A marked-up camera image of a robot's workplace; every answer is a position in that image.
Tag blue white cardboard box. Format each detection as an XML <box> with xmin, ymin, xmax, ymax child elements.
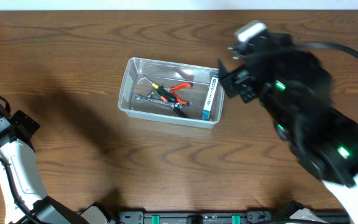
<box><xmin>201</xmin><ymin>75</ymin><xmax>219</xmax><ymax>121</ymax></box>

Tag orange handled pliers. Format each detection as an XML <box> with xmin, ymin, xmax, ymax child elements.
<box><xmin>163</xmin><ymin>82</ymin><xmax>193</xmax><ymax>106</ymax></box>

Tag clear plastic container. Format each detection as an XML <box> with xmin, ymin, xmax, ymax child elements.
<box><xmin>118</xmin><ymin>57</ymin><xmax>224</xmax><ymax>129</ymax></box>

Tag silver wrench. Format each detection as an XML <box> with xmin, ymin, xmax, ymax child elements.
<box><xmin>134</xmin><ymin>95</ymin><xmax>183</xmax><ymax>109</ymax></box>

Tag black yellow screwdriver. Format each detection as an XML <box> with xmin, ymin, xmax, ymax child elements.
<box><xmin>144</xmin><ymin>76</ymin><xmax>178</xmax><ymax>103</ymax></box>

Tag small hammer black orange handle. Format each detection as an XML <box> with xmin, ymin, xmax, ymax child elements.
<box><xmin>147</xmin><ymin>91</ymin><xmax>188</xmax><ymax>118</ymax></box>

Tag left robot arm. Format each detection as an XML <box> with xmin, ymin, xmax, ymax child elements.
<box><xmin>0</xmin><ymin>96</ymin><xmax>119</xmax><ymax>224</ymax></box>

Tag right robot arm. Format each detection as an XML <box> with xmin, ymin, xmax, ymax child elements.
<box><xmin>219</xmin><ymin>30</ymin><xmax>358</xmax><ymax>223</ymax></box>

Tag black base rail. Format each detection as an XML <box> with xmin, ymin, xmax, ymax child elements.
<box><xmin>116</xmin><ymin>210</ymin><xmax>351</xmax><ymax>224</ymax></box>

